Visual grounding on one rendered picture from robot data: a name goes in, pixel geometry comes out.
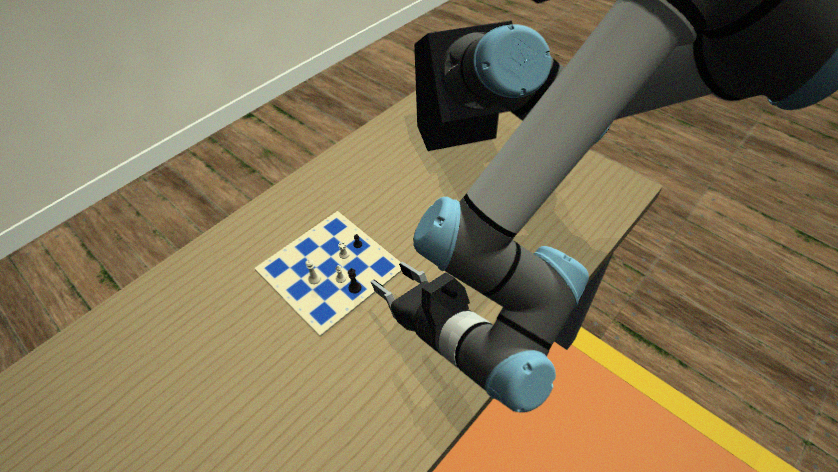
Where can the blue and cream chessboard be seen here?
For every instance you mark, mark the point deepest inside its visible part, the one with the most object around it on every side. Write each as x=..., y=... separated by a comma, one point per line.
x=326, y=303

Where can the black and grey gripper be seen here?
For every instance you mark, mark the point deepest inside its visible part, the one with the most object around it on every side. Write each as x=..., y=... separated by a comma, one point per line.
x=437, y=306

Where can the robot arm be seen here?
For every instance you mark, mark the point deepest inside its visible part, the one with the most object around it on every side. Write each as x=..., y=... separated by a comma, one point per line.
x=786, y=50

